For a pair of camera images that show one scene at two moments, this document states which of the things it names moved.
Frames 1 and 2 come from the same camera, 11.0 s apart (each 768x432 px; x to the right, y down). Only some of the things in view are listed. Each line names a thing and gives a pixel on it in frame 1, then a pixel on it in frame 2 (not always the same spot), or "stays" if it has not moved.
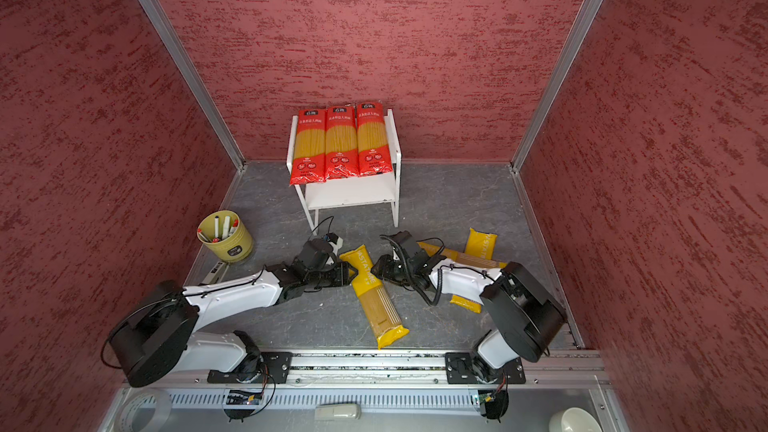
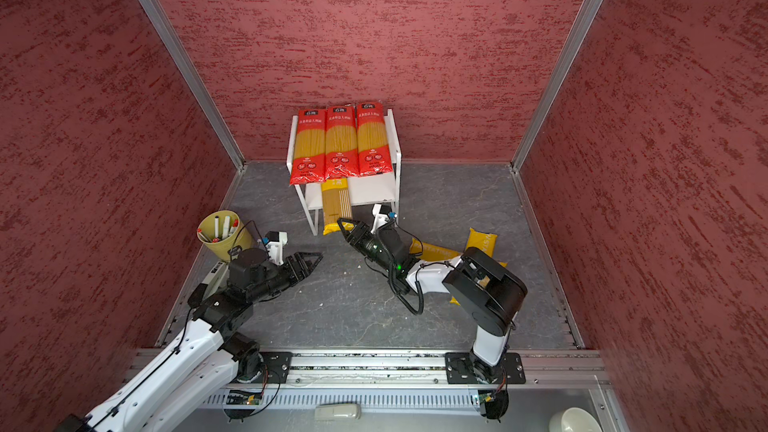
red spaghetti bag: [309, 157] stays
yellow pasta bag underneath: [480, 244] stays
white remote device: [337, 411] stays
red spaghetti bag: [373, 151] stays
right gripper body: [397, 271] → [369, 245]
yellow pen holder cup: [226, 236] stays
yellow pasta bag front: [377, 301] → [336, 204]
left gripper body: [330, 276] → [278, 278]
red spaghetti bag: [341, 143] stays
